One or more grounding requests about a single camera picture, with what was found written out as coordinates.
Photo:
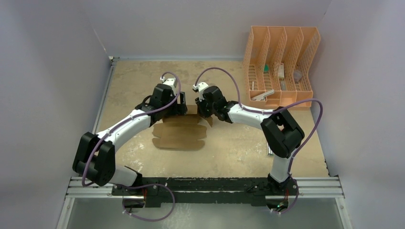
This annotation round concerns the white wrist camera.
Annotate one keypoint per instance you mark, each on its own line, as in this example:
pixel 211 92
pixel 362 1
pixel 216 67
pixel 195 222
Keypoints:
pixel 172 82
pixel 200 87

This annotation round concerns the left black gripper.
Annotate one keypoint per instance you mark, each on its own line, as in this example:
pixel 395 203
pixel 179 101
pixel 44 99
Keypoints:
pixel 179 109

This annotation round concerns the grey round container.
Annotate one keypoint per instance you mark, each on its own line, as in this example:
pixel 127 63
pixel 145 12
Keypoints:
pixel 297 75

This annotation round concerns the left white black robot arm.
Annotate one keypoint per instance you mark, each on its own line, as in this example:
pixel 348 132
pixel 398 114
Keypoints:
pixel 95 158

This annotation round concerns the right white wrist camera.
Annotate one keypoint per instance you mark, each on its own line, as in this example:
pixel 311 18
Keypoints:
pixel 200 87

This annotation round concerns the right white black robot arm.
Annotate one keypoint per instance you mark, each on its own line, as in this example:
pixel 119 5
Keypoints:
pixel 281 131

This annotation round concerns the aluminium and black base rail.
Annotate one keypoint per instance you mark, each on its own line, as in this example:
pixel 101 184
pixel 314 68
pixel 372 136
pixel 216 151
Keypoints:
pixel 255 191

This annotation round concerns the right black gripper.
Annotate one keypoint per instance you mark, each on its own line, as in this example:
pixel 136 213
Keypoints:
pixel 204 108

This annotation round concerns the brown cardboard box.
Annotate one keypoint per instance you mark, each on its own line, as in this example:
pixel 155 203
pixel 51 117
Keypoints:
pixel 181 132

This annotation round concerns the pack of coloured markers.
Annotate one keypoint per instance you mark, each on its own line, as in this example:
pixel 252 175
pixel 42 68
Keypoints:
pixel 269 151

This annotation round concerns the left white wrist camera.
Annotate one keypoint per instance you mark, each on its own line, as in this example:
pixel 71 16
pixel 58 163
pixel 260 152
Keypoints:
pixel 172 82

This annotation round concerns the small carton box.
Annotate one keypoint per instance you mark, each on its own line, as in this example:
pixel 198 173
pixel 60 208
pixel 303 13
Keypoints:
pixel 281 72

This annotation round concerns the white tool in organizer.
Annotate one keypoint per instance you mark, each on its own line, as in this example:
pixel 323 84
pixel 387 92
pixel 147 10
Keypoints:
pixel 258 92

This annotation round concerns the orange plastic file organizer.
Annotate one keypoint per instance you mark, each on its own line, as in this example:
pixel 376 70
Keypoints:
pixel 276 65

